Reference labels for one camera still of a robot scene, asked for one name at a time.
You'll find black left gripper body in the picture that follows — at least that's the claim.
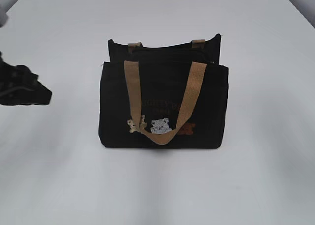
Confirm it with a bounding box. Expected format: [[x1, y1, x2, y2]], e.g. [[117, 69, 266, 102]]
[[0, 53, 38, 105]]

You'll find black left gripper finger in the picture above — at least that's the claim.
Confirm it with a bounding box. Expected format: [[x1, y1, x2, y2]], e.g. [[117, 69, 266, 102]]
[[23, 82, 52, 105]]

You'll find black canvas tote bag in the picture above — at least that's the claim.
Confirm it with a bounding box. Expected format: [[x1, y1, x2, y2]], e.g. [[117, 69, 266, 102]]
[[98, 34, 229, 149]]

